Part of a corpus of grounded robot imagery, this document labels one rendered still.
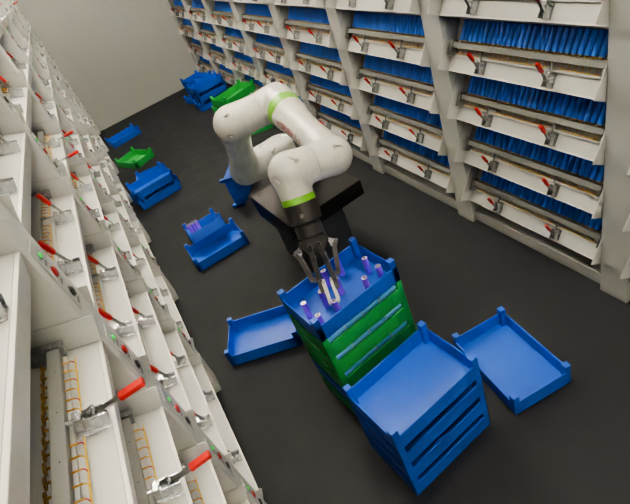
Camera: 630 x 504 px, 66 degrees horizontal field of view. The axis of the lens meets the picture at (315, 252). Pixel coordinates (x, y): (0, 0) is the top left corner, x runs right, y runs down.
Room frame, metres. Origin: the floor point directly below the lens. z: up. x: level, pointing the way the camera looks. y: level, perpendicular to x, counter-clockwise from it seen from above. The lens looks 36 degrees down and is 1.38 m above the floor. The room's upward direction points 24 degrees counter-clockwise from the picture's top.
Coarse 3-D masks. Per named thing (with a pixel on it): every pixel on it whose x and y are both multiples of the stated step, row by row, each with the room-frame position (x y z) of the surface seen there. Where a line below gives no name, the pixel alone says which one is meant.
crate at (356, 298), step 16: (352, 240) 1.21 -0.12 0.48; (352, 256) 1.22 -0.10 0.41; (368, 256) 1.17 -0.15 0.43; (320, 272) 1.18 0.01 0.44; (352, 272) 1.16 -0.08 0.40; (384, 272) 1.10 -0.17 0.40; (304, 288) 1.15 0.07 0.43; (352, 288) 1.09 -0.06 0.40; (368, 288) 1.01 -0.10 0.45; (384, 288) 1.02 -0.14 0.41; (288, 304) 1.11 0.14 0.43; (320, 304) 1.08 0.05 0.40; (352, 304) 0.98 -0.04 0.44; (368, 304) 1.00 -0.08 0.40; (304, 320) 0.99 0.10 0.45; (336, 320) 0.96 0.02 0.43; (320, 336) 0.94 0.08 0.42
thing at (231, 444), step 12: (192, 360) 1.30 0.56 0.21; (204, 372) 1.26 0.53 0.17; (204, 384) 1.20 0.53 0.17; (204, 396) 1.12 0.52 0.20; (216, 396) 1.13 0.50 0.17; (216, 408) 1.08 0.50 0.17; (216, 420) 1.03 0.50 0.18; (228, 432) 0.97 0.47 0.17; (228, 444) 0.93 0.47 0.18; (240, 456) 0.87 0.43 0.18; (240, 468) 0.83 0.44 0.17; (252, 480) 0.79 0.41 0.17
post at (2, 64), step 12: (0, 48) 2.00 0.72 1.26; (0, 60) 1.98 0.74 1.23; (0, 72) 1.98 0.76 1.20; (12, 72) 1.98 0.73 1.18; (36, 108) 1.98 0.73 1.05; (36, 120) 1.98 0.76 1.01; (48, 120) 1.99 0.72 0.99; (60, 132) 2.00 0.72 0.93; (72, 156) 1.98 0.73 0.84; (96, 192) 1.98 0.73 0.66; (120, 216) 2.00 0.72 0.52; (144, 252) 1.99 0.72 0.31; (156, 264) 2.07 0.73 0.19; (168, 288) 1.98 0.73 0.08
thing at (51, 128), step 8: (32, 128) 1.97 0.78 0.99; (40, 128) 1.97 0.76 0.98; (48, 128) 1.98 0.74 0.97; (56, 128) 1.98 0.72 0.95; (48, 136) 1.96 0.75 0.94; (56, 136) 1.95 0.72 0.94; (48, 152) 1.74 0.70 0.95; (56, 152) 1.73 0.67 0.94; (64, 152) 1.72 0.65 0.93; (64, 160) 1.63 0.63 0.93; (64, 168) 1.40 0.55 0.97; (72, 184) 1.51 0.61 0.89
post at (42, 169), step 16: (0, 96) 1.33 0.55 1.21; (0, 112) 1.30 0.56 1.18; (32, 144) 1.31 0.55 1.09; (32, 160) 1.30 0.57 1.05; (48, 160) 1.32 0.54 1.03; (32, 176) 1.30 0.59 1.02; (48, 176) 1.30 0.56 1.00; (64, 176) 1.38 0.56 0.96; (80, 208) 1.31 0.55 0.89; (96, 224) 1.31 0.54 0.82; (112, 240) 1.38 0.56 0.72; (128, 272) 1.31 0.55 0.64; (160, 320) 1.30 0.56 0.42; (192, 352) 1.31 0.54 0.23; (208, 368) 1.36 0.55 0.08
